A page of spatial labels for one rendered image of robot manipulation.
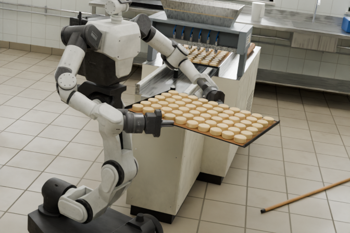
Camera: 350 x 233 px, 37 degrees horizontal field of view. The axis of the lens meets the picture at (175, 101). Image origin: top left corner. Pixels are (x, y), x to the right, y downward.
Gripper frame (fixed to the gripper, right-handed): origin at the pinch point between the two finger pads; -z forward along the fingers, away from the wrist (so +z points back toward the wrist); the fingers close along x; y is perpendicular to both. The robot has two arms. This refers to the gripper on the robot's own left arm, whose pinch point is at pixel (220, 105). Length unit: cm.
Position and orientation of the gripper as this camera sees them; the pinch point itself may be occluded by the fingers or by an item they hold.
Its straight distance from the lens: 261.5
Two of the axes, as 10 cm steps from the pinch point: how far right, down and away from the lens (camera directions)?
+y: 9.7, 0.2, 2.6
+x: 1.0, -9.4, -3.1
